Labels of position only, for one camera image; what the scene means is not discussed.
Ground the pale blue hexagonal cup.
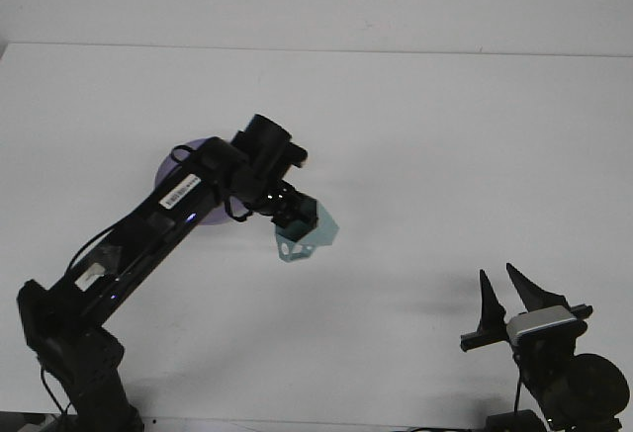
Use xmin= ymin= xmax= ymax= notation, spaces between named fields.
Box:
xmin=273 ymin=201 xmax=341 ymax=265

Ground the pale purple round plate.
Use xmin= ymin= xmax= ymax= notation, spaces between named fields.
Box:
xmin=154 ymin=138 xmax=251 ymax=229

